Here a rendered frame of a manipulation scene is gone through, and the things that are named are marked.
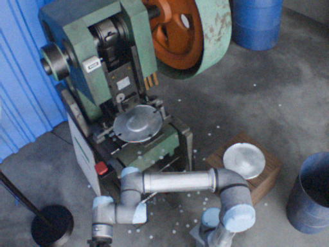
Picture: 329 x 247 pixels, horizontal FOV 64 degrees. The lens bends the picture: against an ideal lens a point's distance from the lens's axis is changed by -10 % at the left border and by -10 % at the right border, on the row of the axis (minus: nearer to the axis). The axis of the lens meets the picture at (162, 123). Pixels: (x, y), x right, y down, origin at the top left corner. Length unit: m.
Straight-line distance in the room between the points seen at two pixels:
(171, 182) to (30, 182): 1.90
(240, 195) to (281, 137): 1.65
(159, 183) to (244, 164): 1.02
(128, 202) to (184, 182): 0.22
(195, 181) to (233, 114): 1.75
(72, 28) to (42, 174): 1.75
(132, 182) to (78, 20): 0.72
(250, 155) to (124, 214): 1.23
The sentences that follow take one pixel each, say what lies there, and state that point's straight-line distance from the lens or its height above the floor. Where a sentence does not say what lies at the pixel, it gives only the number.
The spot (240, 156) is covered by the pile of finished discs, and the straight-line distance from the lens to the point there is 2.05.
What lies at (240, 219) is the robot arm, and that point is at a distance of 1.06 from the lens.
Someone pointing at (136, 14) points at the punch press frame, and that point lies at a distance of 1.39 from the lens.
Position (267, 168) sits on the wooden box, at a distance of 2.04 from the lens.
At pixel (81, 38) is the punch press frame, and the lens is 1.30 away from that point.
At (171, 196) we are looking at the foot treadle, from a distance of 2.13.
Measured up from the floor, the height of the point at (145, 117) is 0.79.
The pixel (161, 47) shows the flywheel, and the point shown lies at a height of 1.05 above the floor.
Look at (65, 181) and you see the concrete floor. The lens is 2.65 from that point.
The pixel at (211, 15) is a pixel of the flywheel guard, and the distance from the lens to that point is 1.32.
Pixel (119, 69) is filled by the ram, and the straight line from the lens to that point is 1.52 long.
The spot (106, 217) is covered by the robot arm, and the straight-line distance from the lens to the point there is 1.05.
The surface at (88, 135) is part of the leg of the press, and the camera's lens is 2.04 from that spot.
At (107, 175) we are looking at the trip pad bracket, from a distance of 1.66.
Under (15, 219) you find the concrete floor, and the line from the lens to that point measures 2.70.
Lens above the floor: 2.04
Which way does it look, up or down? 48 degrees down
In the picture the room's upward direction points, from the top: 11 degrees counter-clockwise
